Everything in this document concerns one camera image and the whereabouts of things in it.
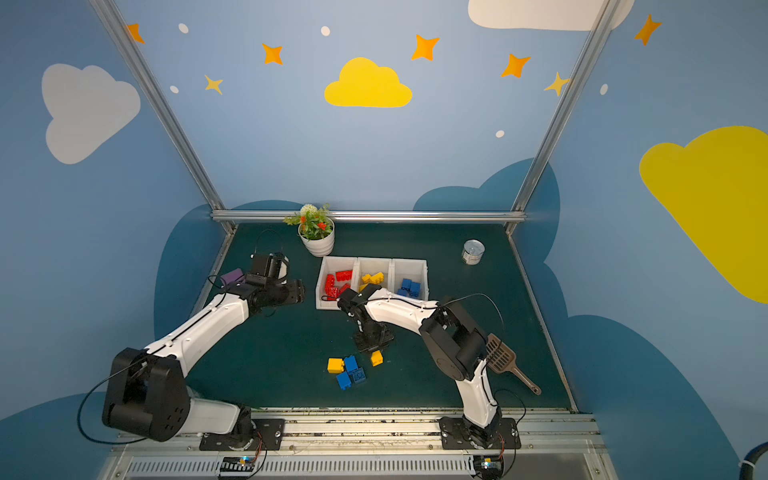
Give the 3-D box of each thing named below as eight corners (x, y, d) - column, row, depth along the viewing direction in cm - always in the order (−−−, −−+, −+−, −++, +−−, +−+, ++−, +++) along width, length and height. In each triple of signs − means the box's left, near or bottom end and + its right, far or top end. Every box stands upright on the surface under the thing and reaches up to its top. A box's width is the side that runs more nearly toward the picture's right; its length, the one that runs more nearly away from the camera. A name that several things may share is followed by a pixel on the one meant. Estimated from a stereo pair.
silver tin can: (463, 265, 112) (467, 255, 107) (460, 249, 117) (463, 239, 113) (483, 265, 112) (487, 256, 107) (479, 249, 117) (482, 239, 113)
